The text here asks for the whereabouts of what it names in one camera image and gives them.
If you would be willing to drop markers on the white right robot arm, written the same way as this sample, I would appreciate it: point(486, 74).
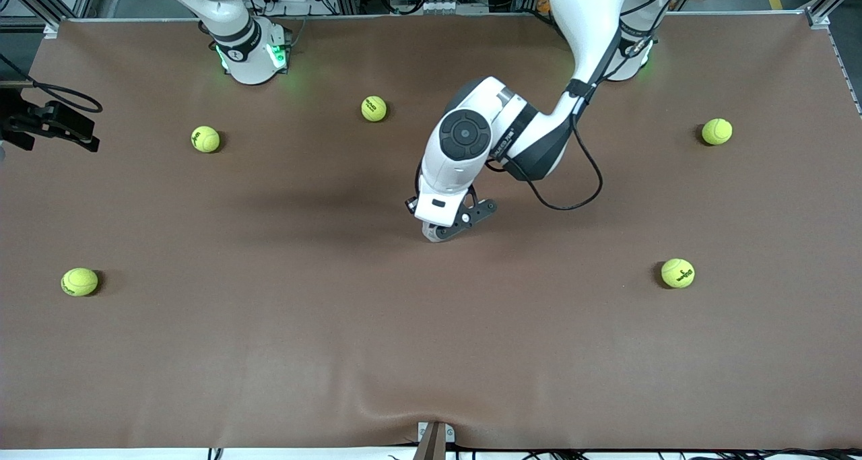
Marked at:
point(249, 56)

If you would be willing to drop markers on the yellow tennis ball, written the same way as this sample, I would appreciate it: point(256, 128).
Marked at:
point(716, 131)
point(374, 108)
point(677, 273)
point(79, 281)
point(205, 139)

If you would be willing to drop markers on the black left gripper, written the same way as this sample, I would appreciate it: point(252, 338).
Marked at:
point(409, 201)

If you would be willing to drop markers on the brown table mat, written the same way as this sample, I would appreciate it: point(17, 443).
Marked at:
point(471, 345)

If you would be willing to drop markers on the orange packaged goods pile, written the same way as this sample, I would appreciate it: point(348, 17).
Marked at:
point(543, 3)

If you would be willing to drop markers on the green lit right base box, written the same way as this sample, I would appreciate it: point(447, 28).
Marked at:
point(279, 52)

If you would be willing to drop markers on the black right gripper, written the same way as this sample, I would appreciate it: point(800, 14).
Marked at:
point(28, 121)

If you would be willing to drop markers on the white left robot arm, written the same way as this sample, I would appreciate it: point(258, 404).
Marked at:
point(465, 137)

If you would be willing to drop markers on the white socket strip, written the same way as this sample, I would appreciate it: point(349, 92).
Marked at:
point(441, 6)

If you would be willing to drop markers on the brown wedge table clamp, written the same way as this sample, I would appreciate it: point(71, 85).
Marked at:
point(431, 443)

